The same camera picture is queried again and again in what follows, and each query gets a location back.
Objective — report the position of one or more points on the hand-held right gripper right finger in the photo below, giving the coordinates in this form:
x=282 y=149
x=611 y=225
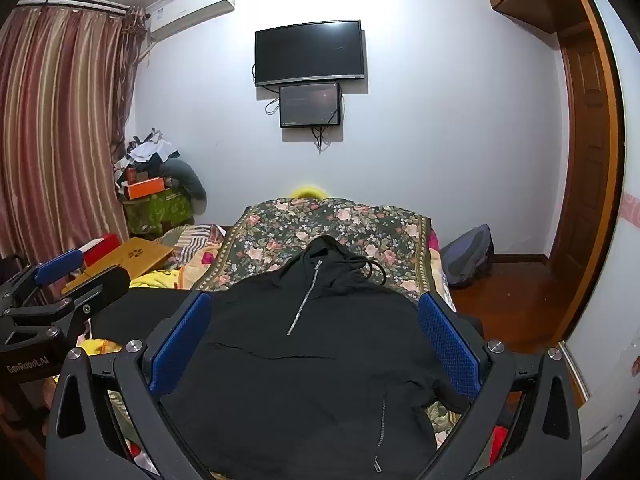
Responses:
x=450 y=345

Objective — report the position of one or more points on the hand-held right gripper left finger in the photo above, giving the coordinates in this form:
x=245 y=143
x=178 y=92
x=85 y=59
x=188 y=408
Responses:
x=180 y=345

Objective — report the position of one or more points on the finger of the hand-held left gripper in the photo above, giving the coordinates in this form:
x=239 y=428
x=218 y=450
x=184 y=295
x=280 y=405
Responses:
x=57 y=265
x=105 y=285

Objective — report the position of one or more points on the black hooded zip jacket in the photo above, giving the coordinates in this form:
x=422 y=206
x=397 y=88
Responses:
x=300 y=385

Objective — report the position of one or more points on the pile of mixed clothes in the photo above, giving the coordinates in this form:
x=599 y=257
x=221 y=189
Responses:
x=152 y=155

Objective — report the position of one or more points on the wooden folding lap desk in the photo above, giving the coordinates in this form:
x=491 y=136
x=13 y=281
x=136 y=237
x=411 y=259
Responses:
x=125 y=257

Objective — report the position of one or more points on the red box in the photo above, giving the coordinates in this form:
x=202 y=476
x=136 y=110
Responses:
x=102 y=249

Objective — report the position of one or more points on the yellow cloth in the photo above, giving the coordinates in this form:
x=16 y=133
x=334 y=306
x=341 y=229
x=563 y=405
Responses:
x=157 y=279

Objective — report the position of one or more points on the peach printed bedsheet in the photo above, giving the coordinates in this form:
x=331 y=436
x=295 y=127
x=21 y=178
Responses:
x=200 y=267

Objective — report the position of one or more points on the grey backpack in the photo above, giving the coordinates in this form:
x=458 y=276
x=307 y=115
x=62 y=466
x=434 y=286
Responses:
x=467 y=257

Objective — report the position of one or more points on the green patterned cloth cover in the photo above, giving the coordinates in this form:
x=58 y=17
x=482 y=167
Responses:
x=157 y=212

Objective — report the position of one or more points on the striped blanket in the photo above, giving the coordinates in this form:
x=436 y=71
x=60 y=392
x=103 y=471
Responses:
x=192 y=242

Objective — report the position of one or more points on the orange box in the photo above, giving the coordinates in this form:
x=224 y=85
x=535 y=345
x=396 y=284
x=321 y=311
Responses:
x=145 y=188

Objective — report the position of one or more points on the striped red curtain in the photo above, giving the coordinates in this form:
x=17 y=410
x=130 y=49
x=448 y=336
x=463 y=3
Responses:
x=55 y=125

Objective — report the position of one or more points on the dark floral blanket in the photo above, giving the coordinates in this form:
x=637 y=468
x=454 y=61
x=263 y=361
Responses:
x=350 y=230

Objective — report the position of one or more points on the yellow round object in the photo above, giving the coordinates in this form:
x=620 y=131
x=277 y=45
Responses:
x=309 y=193

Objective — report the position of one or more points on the white air conditioner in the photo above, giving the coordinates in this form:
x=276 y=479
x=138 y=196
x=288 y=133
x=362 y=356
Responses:
x=192 y=7

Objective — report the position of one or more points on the white curtain rail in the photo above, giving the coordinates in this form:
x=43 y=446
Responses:
x=75 y=4

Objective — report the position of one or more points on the small black wall monitor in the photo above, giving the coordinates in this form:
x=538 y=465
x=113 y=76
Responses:
x=310 y=105

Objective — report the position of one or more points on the wall-mounted black television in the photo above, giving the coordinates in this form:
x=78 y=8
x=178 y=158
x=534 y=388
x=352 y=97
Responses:
x=308 y=52

